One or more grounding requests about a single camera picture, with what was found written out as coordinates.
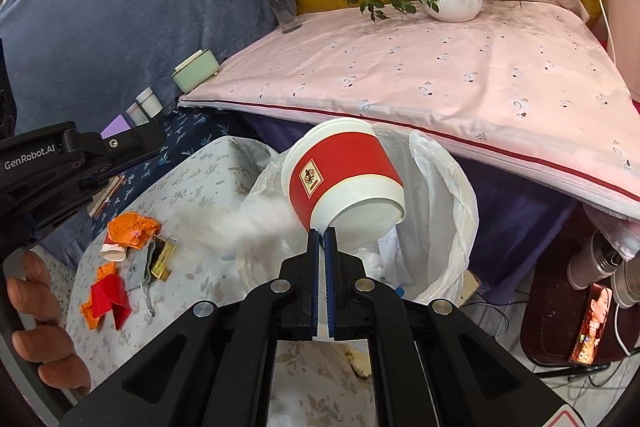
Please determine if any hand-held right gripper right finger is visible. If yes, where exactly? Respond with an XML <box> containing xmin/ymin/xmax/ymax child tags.
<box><xmin>324</xmin><ymin>227</ymin><xmax>586</xmax><ymax>427</ymax></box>

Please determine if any bin with white bag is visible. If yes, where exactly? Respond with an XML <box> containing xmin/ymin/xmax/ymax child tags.
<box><xmin>232</xmin><ymin>121</ymin><xmax>480</xmax><ymax>310</ymax></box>

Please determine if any pale green tissue box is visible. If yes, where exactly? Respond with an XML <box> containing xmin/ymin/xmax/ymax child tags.
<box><xmin>171</xmin><ymin>49</ymin><xmax>221</xmax><ymax>92</ymax></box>

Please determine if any dark purple cloth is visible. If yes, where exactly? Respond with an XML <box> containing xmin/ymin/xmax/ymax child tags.
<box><xmin>245</xmin><ymin>109</ymin><xmax>581</xmax><ymax>293</ymax></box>

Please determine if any grey-blue blanket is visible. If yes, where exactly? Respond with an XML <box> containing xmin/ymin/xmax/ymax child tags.
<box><xmin>0</xmin><ymin>0</ymin><xmax>281</xmax><ymax>148</ymax></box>

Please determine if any small orange wrapper scrap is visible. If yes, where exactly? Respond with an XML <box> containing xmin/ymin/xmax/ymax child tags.
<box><xmin>80</xmin><ymin>264</ymin><xmax>121</xmax><ymax>331</ymax></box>

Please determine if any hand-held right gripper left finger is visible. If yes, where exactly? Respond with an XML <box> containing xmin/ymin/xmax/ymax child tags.
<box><xmin>59</xmin><ymin>228</ymin><xmax>320</xmax><ymax>427</ymax></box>

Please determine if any white printed packet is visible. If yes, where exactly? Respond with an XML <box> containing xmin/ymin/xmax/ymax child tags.
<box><xmin>375</xmin><ymin>232</ymin><xmax>418</xmax><ymax>290</ymax></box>

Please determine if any navy floral cloth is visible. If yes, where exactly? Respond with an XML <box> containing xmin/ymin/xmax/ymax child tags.
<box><xmin>97</xmin><ymin>107</ymin><xmax>286</xmax><ymax>208</ymax></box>

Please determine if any floral rabbit print tablecloth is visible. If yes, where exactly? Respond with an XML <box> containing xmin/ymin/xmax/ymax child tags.
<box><xmin>62</xmin><ymin>136</ymin><xmax>381</xmax><ymax>427</ymax></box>

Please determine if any gold and black box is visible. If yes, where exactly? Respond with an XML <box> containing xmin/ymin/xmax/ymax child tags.
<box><xmin>150</xmin><ymin>242</ymin><xmax>177</xmax><ymax>281</ymax></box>

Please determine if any orange wrapper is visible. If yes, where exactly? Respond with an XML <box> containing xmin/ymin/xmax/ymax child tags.
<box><xmin>107</xmin><ymin>213</ymin><xmax>162</xmax><ymax>251</ymax></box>

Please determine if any wooden stand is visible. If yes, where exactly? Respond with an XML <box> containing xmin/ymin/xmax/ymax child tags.
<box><xmin>86</xmin><ymin>174</ymin><xmax>127</xmax><ymax>217</ymax></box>

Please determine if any grey drawstring pouch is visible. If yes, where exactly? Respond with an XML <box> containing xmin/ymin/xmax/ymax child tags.
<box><xmin>134</xmin><ymin>247</ymin><xmax>162</xmax><ymax>317</ymax></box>

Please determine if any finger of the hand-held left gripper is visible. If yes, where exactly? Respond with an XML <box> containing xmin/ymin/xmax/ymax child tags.
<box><xmin>0</xmin><ymin>176</ymin><xmax>114</xmax><ymax>253</ymax></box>
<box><xmin>74</xmin><ymin>122</ymin><xmax>167</xmax><ymax>168</ymax></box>

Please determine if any purple card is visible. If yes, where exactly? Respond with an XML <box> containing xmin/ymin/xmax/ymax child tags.
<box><xmin>100</xmin><ymin>114</ymin><xmax>135</xmax><ymax>140</ymax></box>

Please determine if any large red paper cup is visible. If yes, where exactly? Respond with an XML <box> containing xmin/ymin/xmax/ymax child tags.
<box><xmin>281</xmin><ymin>118</ymin><xmax>406</xmax><ymax>253</ymax></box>

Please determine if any dark red stool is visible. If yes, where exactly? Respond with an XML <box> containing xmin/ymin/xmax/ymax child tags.
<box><xmin>520</xmin><ymin>207</ymin><xmax>640</xmax><ymax>370</ymax></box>

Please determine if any red paper piece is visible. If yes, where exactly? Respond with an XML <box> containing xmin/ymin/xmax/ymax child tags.
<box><xmin>90</xmin><ymin>274</ymin><xmax>132</xmax><ymax>328</ymax></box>

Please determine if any beige cardboard piece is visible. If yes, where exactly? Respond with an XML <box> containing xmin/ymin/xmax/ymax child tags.
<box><xmin>459</xmin><ymin>271</ymin><xmax>482</xmax><ymax>305</ymax></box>

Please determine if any steel thermos flask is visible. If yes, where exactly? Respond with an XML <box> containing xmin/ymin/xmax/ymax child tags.
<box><xmin>567</xmin><ymin>232</ymin><xmax>626</xmax><ymax>291</ymax></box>
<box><xmin>612</xmin><ymin>257</ymin><xmax>640</xmax><ymax>310</ymax></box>

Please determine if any white appliance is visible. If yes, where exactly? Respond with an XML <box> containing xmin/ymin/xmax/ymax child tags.
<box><xmin>606</xmin><ymin>0</ymin><xmax>640</xmax><ymax>100</ymax></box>

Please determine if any smartphone with colourful screen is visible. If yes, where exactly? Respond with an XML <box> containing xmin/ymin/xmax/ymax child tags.
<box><xmin>570</xmin><ymin>283</ymin><xmax>615</xmax><ymax>366</ymax></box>

